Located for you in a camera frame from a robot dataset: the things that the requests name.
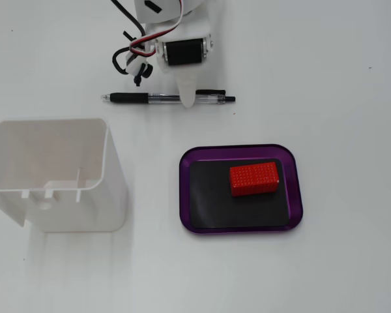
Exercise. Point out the black mat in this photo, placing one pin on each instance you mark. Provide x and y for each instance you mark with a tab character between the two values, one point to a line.
215	208

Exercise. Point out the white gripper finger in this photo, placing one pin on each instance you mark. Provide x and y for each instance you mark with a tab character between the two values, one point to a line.
187	88

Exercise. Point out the purple metal tray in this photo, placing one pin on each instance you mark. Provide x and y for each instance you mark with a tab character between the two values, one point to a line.
295	195

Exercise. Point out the white plastic pen holder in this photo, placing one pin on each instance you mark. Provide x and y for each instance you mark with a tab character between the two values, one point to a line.
68	212

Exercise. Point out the red studded block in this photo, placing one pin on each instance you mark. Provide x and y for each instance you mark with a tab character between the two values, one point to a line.
254	179

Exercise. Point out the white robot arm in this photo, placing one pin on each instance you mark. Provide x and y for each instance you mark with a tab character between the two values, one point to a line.
163	9

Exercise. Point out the black clear retractable pen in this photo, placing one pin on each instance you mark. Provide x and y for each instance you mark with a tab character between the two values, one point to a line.
130	97

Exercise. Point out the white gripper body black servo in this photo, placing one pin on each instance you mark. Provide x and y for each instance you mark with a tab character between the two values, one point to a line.
184	52

